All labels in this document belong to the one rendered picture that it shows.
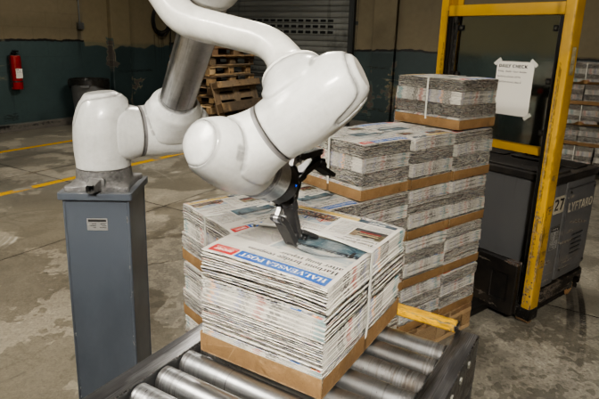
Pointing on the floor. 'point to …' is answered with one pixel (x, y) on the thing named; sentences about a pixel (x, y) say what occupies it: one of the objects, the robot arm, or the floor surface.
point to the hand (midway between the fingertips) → (318, 203)
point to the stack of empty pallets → (222, 74)
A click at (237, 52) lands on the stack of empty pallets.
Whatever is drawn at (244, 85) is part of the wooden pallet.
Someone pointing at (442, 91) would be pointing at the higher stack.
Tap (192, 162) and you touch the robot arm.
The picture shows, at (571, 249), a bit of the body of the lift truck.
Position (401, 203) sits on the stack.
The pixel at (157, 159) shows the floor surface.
